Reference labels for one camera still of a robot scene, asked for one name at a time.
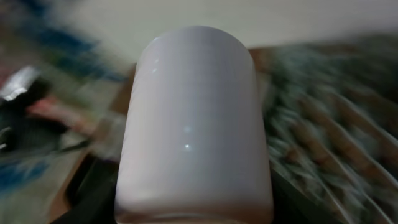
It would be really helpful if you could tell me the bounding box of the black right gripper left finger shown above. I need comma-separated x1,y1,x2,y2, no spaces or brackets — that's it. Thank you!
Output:
51,155,119,224

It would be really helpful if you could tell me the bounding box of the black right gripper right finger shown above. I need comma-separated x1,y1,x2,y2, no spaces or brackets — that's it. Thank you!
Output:
271,170,341,224

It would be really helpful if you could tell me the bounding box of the pink plastic cup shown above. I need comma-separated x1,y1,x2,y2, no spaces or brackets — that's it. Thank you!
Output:
115,26,274,223

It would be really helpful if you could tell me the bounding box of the grey dishwasher rack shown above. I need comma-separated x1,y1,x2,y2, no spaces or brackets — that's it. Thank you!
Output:
250,34,397,224

